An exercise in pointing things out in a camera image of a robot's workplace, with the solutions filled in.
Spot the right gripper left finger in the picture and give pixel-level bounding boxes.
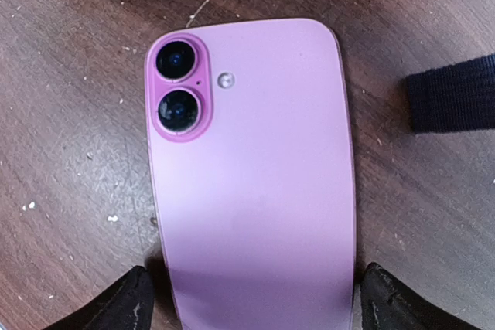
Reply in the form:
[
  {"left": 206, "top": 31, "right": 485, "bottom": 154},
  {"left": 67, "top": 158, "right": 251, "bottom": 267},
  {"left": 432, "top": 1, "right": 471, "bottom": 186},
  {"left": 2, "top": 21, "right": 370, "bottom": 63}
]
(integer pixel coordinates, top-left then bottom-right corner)
[{"left": 46, "top": 266, "right": 154, "bottom": 330}]

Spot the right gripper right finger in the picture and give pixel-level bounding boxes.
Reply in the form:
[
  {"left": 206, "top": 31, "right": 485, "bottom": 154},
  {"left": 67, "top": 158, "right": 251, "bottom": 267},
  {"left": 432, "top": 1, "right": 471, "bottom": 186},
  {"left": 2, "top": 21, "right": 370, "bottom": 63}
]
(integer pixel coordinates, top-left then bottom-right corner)
[{"left": 360, "top": 262, "right": 478, "bottom": 330}]

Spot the navy blue backpack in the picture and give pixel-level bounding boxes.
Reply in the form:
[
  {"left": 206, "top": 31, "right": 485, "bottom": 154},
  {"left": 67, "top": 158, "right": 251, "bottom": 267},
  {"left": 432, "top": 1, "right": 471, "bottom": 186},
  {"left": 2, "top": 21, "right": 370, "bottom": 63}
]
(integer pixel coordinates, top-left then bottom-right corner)
[{"left": 405, "top": 54, "right": 494, "bottom": 133}]

